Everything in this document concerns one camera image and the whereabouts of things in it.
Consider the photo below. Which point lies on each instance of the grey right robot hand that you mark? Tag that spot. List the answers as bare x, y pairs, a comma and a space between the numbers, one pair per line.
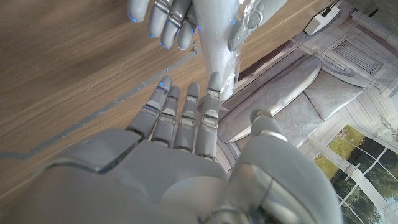
140, 180

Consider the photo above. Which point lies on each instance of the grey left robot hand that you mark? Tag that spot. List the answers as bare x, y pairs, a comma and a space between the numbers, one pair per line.
169, 21

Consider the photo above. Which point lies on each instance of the white power strip box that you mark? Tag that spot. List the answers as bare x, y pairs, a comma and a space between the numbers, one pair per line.
321, 21

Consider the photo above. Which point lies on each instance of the printed sofa backdrop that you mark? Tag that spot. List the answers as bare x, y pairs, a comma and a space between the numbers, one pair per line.
326, 93

